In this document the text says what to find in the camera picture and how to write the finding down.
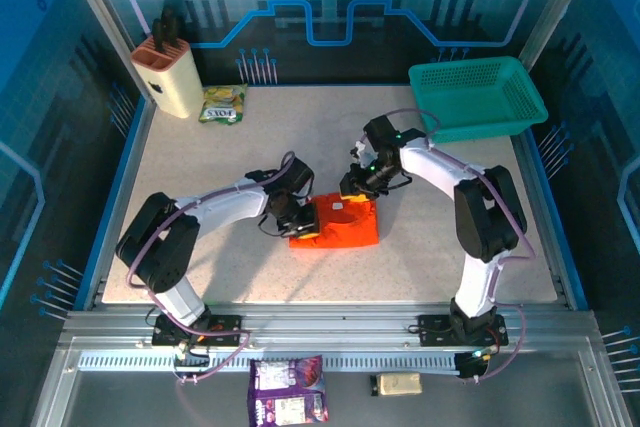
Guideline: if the orange t-shirt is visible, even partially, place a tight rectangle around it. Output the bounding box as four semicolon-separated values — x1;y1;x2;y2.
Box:
288;192;380;251

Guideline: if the teal plastic basket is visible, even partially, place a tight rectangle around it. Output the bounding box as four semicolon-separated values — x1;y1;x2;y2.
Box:
408;55;549;144

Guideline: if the green yellow snack bag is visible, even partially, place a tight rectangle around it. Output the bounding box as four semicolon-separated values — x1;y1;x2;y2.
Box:
198;83;250;125

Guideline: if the purple snack bag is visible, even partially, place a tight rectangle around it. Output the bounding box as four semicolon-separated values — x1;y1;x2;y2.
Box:
246;354;330;426

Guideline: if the beige knife block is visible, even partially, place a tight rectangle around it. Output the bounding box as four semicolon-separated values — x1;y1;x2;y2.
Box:
130;36;204;120

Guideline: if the beige sponge with black end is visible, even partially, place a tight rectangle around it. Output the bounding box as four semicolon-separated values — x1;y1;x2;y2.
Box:
369;371;424;397

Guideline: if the long aluminium frame rail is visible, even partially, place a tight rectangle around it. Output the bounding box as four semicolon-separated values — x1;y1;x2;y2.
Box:
58;302;604;351

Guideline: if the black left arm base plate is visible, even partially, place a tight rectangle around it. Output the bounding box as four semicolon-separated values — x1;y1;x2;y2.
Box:
151;314;244;347

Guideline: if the slotted grey cable duct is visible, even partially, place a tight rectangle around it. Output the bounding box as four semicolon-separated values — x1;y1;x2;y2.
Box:
77;350;464;374

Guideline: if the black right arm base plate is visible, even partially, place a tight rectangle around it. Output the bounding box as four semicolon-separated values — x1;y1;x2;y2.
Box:
417;313;510;347

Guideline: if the black connector bracket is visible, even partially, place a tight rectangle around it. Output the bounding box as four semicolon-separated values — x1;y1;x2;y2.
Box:
453;350;494;381

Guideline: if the black knife handle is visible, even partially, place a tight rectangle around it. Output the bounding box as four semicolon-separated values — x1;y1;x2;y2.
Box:
163;0;185;46
151;18;167;54

